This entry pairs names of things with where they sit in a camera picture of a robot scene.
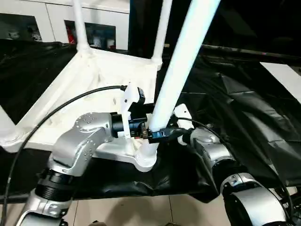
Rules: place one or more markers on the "white plastic table leg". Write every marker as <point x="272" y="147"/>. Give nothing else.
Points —
<point x="80" y="23"/>
<point x="178" y="58"/>
<point x="5" y="122"/>
<point x="162" y="30"/>

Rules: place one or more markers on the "white plastic table top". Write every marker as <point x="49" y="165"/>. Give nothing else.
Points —
<point x="82" y="77"/>

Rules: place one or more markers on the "black table mat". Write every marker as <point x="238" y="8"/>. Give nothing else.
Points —
<point x="235" y="106"/>

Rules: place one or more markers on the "dark metal rod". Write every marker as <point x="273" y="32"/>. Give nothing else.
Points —
<point x="247" y="51"/>

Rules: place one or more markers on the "white flat board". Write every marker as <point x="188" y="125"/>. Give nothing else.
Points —
<point x="282" y="77"/>

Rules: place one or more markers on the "black backdrop cloth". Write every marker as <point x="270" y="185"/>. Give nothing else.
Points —
<point x="258" y="21"/>

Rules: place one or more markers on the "white glass-door cabinet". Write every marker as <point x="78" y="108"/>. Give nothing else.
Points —
<point x="47" y="14"/>

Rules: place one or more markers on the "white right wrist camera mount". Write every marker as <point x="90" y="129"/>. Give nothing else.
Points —
<point x="183" y="113"/>

